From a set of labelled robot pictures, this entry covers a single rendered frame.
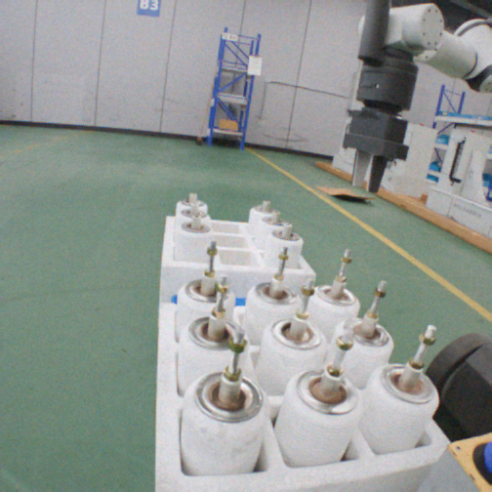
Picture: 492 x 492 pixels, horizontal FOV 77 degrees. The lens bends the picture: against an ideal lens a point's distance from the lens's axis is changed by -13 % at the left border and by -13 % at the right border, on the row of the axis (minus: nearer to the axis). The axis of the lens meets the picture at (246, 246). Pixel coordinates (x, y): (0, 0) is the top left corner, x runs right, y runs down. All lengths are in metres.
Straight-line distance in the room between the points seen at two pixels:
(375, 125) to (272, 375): 0.40
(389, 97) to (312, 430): 0.46
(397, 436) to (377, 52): 0.52
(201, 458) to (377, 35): 0.58
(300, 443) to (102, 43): 6.72
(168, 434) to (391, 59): 0.58
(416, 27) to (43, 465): 0.86
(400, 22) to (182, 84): 6.14
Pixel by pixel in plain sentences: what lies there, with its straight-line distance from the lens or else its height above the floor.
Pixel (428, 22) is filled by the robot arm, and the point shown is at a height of 0.71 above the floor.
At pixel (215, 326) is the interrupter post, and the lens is 0.46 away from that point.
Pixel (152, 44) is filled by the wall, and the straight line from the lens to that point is 6.72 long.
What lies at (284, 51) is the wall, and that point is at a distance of 6.94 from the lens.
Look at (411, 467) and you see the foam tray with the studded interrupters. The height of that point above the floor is 0.18.
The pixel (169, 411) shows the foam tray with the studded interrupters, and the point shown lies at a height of 0.18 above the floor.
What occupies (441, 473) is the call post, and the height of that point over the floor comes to 0.29.
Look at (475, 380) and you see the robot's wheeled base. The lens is 0.76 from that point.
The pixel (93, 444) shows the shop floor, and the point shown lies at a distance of 0.67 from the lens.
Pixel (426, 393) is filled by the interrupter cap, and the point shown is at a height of 0.25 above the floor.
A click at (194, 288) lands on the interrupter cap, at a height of 0.25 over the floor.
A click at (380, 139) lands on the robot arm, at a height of 0.54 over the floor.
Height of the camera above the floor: 0.53
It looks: 20 degrees down
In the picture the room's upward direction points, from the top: 9 degrees clockwise
